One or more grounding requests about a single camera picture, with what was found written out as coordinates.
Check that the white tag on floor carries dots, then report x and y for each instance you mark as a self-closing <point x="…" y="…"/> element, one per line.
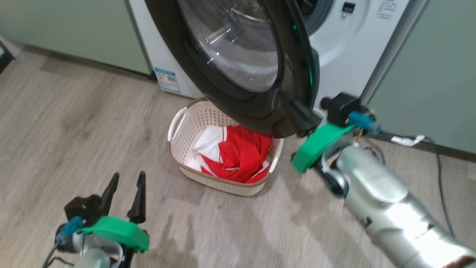
<point x="407" y="140"/>

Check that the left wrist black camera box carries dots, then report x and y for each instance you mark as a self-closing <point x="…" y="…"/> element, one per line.
<point x="80" y="208"/>

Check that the black washing machine door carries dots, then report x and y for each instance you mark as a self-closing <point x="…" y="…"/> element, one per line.
<point x="223" y="96"/>

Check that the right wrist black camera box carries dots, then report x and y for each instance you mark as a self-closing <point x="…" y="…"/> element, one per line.
<point x="340" y="108"/>

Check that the blue energy label sticker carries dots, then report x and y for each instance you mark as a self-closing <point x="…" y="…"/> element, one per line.
<point x="167" y="80"/>

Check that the red and white garment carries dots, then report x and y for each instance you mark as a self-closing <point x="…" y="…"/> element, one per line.
<point x="241" y="152"/>

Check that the white front-load washing machine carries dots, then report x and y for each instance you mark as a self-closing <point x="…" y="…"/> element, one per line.
<point x="346" y="56"/>

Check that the right wrist blue connector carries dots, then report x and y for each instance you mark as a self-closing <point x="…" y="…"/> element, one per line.
<point x="362" y="122"/>

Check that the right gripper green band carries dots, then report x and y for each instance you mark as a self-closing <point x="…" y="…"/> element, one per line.
<point x="319" y="145"/>

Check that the pale green cabinet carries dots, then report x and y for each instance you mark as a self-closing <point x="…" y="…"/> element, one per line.
<point x="435" y="74"/>
<point x="81" y="29"/>

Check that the dark furniture edge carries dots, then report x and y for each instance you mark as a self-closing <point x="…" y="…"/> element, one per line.
<point x="4" y="56"/>

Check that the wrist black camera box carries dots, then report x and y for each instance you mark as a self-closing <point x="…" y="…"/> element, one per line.
<point x="80" y="208"/>
<point x="340" y="108"/>

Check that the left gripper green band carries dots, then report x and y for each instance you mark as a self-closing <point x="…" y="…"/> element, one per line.
<point x="122" y="232"/>

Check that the cream perforated laundry basket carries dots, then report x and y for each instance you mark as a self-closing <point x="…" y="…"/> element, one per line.
<point x="193" y="119"/>

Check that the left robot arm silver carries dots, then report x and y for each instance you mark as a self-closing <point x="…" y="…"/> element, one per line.
<point x="95" y="257"/>

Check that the left wrist blue connector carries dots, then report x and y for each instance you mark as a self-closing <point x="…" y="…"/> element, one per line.
<point x="71" y="226"/>

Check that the wrist blue connector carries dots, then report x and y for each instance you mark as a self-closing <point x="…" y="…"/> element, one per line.
<point x="71" y="226"/>
<point x="362" y="122"/>

